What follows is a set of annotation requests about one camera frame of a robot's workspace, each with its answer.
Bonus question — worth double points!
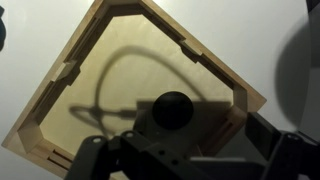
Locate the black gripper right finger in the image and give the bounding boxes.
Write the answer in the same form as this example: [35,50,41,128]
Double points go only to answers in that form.
[244,112,320,180]

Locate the wooden slatted tray box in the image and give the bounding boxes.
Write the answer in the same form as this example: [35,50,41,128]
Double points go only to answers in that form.
[1,0,268,180]

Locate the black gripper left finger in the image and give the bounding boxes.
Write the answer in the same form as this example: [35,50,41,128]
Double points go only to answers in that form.
[64,129,214,180]

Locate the black round object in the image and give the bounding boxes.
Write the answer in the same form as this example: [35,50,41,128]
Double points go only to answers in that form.
[152,91,195,131]

